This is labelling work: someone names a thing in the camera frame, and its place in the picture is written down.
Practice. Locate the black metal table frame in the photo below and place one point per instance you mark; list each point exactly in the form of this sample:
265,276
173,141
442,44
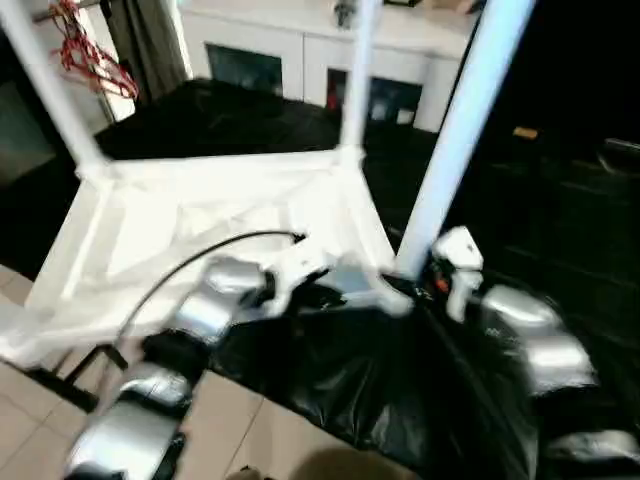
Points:
75,380

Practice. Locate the black plastic mat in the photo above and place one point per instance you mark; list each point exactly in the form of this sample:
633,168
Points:
500,200

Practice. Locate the black horizontal rail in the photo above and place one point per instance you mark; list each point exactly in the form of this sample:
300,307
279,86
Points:
622,155

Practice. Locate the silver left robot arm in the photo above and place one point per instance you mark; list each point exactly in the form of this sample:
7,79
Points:
200,320

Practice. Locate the dark object on cabinet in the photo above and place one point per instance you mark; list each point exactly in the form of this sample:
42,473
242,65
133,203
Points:
346,10

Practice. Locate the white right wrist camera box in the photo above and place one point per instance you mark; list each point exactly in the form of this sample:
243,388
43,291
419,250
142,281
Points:
458,255

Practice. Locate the white plastic table leg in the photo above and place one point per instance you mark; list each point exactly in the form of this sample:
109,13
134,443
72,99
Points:
465,130
358,80
50,90

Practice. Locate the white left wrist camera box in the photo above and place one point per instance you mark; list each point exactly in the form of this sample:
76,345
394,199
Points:
300,268

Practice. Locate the white plastic table top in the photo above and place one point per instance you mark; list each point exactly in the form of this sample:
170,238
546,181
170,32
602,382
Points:
140,230

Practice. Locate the white cabinet with glass doors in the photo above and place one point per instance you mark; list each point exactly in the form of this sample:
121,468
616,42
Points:
270,45

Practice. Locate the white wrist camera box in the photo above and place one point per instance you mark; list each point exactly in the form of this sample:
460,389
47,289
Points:
300,268
458,255

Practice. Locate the small yellow label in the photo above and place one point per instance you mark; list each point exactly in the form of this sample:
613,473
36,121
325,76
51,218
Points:
526,133

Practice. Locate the grey curtain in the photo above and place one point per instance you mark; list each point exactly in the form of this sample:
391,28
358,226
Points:
150,45

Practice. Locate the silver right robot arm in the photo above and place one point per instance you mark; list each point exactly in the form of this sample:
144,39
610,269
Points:
540,345

